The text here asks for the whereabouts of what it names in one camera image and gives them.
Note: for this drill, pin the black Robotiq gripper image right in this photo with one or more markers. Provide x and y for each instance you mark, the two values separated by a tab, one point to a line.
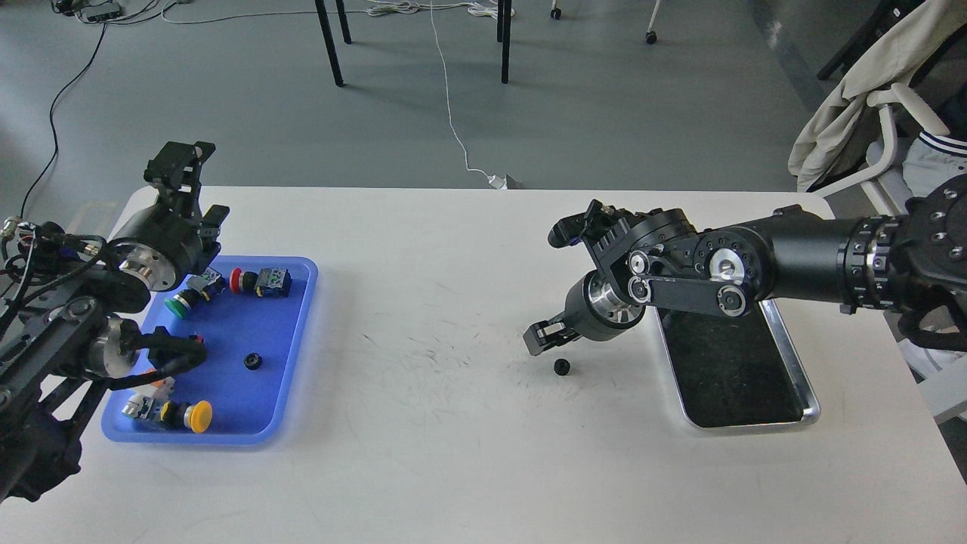
592	310

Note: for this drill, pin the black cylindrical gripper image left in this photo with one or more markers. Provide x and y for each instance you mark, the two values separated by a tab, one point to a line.
162	244

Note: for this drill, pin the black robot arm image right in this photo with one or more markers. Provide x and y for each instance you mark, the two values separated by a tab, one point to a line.
911	264

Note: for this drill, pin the blue plastic tray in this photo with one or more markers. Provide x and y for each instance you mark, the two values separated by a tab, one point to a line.
248	404

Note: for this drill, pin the silver metal tray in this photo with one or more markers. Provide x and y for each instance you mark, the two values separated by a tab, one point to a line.
738	375

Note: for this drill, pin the green push button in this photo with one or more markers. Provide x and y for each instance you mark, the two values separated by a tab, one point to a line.
199	288

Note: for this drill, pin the orange white connector block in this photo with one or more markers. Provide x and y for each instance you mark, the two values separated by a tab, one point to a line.
162	388

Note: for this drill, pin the black table leg left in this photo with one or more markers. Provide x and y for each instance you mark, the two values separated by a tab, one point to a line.
329	38

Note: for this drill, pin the black table leg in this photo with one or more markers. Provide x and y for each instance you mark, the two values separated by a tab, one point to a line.
504	14
329	38

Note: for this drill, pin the yellow push button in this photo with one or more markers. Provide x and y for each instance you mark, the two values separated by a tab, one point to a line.
167	414

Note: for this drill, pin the black table leg right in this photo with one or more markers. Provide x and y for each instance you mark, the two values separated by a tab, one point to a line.
504	14

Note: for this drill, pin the beige jacket on chair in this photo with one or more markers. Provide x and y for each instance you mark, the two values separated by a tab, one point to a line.
823	144

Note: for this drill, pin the red push button switch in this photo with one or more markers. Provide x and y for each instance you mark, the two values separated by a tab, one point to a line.
269	282

